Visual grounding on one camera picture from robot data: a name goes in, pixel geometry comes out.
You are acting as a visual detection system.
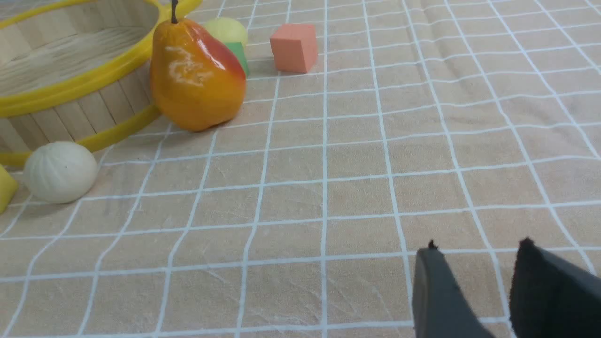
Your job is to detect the checkered beige tablecloth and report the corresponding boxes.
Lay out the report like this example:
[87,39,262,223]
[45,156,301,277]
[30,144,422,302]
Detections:
[1,0,600,338]

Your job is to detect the green cube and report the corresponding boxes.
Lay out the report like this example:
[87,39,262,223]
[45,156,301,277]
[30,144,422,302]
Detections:
[225,41,249,78]

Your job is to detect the bamboo steamer tray yellow rim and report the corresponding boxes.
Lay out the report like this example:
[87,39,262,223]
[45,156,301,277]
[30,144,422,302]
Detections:
[0,0,172,167]

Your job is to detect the white bun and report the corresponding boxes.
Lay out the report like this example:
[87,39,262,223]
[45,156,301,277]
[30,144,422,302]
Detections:
[23,141,99,204]

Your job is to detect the salmon pink cube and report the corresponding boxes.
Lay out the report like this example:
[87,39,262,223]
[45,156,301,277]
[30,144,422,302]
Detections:
[270,23,318,74]

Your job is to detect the yellow bun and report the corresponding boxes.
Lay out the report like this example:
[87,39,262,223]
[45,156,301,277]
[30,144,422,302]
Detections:
[203,17,248,47]

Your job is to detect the orange red toy pear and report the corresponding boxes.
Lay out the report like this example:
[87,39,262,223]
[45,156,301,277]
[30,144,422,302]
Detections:
[149,0,247,132]

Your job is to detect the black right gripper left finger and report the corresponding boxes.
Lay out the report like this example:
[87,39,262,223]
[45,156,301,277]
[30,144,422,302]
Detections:
[412,240,493,338]

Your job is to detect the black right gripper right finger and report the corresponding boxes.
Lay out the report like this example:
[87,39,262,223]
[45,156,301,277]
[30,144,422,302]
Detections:
[509,238,601,338]

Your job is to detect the yellow cube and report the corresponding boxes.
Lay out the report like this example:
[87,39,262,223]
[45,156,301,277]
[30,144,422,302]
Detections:
[0,165,19,214]

